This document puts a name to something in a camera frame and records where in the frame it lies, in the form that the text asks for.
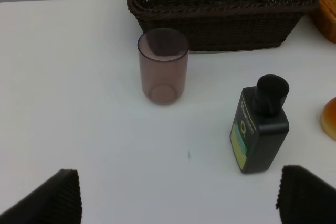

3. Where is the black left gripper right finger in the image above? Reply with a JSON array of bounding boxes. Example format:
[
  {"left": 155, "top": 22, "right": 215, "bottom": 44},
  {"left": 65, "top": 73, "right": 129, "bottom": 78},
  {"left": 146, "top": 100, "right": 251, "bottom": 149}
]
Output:
[{"left": 276, "top": 165, "right": 335, "bottom": 223}]

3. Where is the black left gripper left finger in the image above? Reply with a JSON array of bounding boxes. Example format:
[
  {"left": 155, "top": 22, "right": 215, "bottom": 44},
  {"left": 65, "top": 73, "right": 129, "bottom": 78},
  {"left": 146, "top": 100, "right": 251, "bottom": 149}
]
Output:
[{"left": 1, "top": 169, "right": 82, "bottom": 224}]

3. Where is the black pump bottle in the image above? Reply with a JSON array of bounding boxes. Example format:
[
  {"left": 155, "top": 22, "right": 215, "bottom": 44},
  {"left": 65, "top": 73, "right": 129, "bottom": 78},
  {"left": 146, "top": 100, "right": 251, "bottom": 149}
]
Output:
[{"left": 230, "top": 74, "right": 289, "bottom": 174}]

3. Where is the translucent purple plastic cup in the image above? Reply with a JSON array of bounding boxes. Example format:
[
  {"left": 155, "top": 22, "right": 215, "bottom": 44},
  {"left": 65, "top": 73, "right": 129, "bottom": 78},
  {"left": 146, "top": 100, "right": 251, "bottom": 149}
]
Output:
[{"left": 137, "top": 28, "right": 189, "bottom": 105}]

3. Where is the orange wicker basket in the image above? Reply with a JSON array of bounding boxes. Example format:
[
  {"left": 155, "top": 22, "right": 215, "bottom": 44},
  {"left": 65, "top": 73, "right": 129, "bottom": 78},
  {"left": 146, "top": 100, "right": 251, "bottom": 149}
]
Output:
[{"left": 311, "top": 0, "right": 335, "bottom": 44}]

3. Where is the dark brown wicker basket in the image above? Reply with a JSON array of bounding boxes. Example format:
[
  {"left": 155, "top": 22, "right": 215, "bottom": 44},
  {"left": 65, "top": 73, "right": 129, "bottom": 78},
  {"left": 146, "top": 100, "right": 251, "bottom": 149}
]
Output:
[{"left": 126, "top": 0, "right": 319, "bottom": 51}]

